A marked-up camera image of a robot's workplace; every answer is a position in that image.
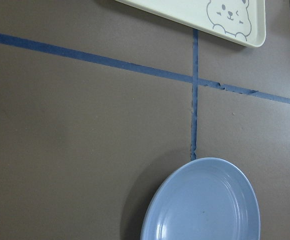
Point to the cream bear tray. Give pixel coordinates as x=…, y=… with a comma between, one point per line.
x=239, y=21

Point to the blue round plate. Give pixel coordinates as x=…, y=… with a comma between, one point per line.
x=205, y=199

